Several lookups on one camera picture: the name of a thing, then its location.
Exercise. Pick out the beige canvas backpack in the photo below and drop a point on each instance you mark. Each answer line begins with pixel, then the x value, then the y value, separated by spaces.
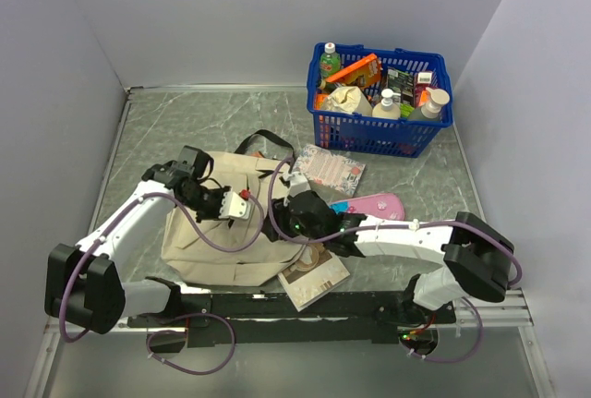
pixel 229 253

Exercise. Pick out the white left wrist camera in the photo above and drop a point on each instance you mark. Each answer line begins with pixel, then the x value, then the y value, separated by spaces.
pixel 234 207

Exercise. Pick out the aluminium frame rail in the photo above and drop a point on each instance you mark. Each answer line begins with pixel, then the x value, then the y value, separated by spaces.
pixel 489 310

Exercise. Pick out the dark snack packet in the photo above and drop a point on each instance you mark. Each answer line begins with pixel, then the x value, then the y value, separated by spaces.
pixel 402 83

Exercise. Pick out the beige crumpled paper bag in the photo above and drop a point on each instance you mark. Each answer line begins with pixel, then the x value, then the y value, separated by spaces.
pixel 347 100

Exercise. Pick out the pink blue pencil case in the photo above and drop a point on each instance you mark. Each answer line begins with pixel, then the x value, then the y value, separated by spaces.
pixel 386 206

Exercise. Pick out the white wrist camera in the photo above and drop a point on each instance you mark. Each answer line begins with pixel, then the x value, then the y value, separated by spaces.
pixel 294 180
pixel 234 207

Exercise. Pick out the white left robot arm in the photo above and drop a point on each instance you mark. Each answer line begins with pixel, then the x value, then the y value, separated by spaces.
pixel 83 282

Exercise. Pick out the coffee cover book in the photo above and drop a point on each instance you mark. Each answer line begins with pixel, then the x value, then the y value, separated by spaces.
pixel 317 272

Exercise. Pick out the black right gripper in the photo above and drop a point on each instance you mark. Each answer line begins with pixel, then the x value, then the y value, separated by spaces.
pixel 281 212

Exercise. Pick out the orange snack box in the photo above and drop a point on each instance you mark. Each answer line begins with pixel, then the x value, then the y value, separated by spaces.
pixel 362 74

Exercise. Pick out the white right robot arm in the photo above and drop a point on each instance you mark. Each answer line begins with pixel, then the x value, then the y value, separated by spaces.
pixel 473 259

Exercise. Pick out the green tea bottle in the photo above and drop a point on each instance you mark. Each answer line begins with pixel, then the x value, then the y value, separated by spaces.
pixel 330 61

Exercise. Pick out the cream pump bottle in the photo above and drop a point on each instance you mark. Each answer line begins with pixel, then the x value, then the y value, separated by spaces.
pixel 389 105

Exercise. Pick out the grey pump bottle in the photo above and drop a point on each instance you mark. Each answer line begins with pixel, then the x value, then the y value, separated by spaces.
pixel 432 101

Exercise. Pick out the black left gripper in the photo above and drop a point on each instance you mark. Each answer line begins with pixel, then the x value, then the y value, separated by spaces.
pixel 215 213

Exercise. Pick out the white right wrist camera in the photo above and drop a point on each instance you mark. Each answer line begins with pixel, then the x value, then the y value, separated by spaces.
pixel 294 180

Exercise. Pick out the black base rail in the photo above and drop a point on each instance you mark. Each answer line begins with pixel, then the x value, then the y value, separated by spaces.
pixel 215 332

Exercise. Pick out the blue plastic basket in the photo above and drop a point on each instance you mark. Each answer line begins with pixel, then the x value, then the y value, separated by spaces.
pixel 336 131

